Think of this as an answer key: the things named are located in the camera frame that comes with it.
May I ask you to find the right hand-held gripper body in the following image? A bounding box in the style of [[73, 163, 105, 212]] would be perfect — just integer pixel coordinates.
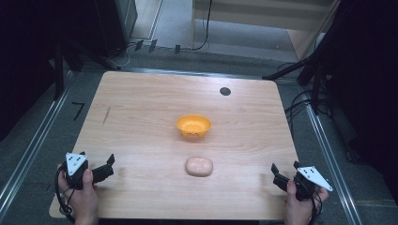
[[292, 165, 334, 202]]

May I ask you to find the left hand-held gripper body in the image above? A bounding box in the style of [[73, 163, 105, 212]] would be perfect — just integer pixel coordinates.
[[63, 151, 95, 191]]

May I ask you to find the pale pink bread bun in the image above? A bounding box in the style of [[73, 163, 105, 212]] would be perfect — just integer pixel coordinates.
[[184, 156, 215, 178]]

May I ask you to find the orange plastic bowl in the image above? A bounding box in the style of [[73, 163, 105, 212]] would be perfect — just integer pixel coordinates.
[[176, 113, 213, 139]]

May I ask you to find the person's right hand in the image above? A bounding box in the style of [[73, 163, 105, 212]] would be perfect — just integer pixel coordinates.
[[283, 178, 330, 225]]

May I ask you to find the person's left hand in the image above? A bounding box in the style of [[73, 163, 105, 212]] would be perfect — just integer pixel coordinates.
[[56, 163, 100, 225]]

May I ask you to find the black metal stand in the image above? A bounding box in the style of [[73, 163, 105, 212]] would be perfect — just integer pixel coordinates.
[[262, 37, 336, 116], [52, 37, 122, 101]]

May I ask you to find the dark curtain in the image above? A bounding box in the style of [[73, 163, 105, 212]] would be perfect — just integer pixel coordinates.
[[0, 0, 98, 142], [315, 0, 398, 204]]

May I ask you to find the black cabinet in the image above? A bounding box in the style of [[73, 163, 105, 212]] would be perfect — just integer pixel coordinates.
[[92, 0, 139, 59]]

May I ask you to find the light wooden shelf unit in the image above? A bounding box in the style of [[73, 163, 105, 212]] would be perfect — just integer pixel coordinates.
[[190, 0, 343, 61]]

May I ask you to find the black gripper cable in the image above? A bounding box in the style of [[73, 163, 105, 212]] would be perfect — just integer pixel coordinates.
[[308, 188, 324, 225], [54, 164, 77, 223]]

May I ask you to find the metal floor rail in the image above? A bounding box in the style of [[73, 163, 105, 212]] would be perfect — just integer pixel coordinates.
[[304, 102, 364, 225], [0, 70, 76, 217]]

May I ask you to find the black floor cables bundle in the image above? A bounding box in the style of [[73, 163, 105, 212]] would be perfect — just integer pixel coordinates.
[[283, 62, 332, 135]]

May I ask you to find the white floor cable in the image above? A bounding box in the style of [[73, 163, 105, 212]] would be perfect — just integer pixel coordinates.
[[115, 42, 137, 68]]

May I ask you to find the black hanging cable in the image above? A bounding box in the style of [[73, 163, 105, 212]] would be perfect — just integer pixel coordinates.
[[189, 0, 214, 52]]

